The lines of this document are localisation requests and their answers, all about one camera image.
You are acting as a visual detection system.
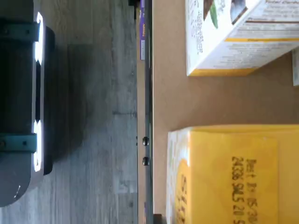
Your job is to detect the black metal shelf rack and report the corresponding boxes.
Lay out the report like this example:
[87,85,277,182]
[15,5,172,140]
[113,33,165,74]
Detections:
[136,0,155,224]

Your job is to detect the Simple Mills mint chocolate box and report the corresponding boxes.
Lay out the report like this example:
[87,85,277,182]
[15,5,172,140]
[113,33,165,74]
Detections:
[186,0,299,77]

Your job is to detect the grey mobile robot base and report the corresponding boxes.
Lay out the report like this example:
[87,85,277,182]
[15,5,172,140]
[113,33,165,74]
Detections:
[0,0,56,209]

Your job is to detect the wooden shelf board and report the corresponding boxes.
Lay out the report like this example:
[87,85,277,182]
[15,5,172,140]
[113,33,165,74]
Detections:
[151,0,299,224]

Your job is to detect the purple Annie's box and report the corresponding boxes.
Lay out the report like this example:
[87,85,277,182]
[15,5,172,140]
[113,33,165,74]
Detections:
[139,0,147,59]

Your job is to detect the small white yellow-label Simple Mills box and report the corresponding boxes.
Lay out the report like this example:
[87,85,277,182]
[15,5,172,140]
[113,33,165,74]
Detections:
[166,124,299,224]

